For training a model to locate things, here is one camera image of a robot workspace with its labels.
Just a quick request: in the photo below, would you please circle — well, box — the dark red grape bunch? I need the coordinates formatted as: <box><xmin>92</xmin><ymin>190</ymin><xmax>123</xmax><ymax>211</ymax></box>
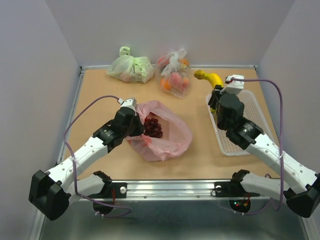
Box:
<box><xmin>143</xmin><ymin>118</ymin><xmax>163</xmax><ymax>139</ymax></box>

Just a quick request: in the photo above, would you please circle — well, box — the yellow banana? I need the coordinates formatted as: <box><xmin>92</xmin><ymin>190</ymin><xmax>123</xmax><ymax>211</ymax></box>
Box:
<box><xmin>193</xmin><ymin>69</ymin><xmax>224</xmax><ymax>114</ymax></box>

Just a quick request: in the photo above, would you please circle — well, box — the pink plastic bag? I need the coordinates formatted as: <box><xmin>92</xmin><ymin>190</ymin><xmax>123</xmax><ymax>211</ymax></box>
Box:
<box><xmin>126</xmin><ymin>100</ymin><xmax>193</xmax><ymax>162</ymax></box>

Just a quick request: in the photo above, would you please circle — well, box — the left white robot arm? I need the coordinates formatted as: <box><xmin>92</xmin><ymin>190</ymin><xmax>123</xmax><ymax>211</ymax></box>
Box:
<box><xmin>28</xmin><ymin>106</ymin><xmax>144</xmax><ymax>221</ymax></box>

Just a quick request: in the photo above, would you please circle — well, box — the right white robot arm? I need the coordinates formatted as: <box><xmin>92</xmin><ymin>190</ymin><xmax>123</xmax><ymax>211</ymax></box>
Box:
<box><xmin>208</xmin><ymin>85</ymin><xmax>320</xmax><ymax>218</ymax></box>

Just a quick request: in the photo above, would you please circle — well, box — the green plastic bag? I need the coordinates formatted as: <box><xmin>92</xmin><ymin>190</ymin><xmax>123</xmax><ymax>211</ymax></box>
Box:
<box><xmin>106</xmin><ymin>46</ymin><xmax>154</xmax><ymax>83</ymax></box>

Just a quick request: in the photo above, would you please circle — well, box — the clear plastic fruit bag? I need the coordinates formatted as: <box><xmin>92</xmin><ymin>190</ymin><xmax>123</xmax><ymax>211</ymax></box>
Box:
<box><xmin>155</xmin><ymin>48</ymin><xmax>191</xmax><ymax>99</ymax></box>

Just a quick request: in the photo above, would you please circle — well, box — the white plastic basket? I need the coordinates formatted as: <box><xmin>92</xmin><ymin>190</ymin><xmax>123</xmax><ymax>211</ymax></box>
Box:
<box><xmin>207</xmin><ymin>90</ymin><xmax>275</xmax><ymax>157</ymax></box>

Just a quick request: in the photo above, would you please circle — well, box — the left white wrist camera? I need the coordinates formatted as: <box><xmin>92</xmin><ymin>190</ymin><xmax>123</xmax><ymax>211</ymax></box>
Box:
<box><xmin>117</xmin><ymin>97</ymin><xmax>137</xmax><ymax>111</ymax></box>

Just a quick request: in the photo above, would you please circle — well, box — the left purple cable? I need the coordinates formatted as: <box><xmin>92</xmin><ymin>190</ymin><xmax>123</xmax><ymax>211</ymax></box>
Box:
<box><xmin>62</xmin><ymin>94</ymin><xmax>131</xmax><ymax>218</ymax></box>

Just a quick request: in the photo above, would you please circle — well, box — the aluminium front rail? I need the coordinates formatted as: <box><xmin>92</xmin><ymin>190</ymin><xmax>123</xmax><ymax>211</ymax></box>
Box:
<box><xmin>41</xmin><ymin>178</ymin><xmax>276</xmax><ymax>201</ymax></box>

